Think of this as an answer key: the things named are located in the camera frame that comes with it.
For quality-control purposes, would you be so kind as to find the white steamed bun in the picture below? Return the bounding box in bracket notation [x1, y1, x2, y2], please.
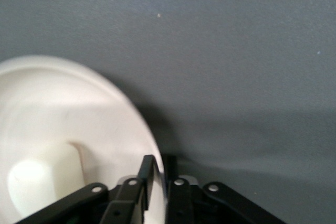
[7, 142, 87, 219]

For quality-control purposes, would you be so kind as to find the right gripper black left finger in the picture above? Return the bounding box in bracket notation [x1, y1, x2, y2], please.
[15, 155, 155, 224]

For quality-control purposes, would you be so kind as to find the round cream plate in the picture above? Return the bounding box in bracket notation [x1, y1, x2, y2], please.
[0, 55, 169, 224]

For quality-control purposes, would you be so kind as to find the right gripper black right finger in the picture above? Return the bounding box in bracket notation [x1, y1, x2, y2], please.
[164, 154, 287, 224]

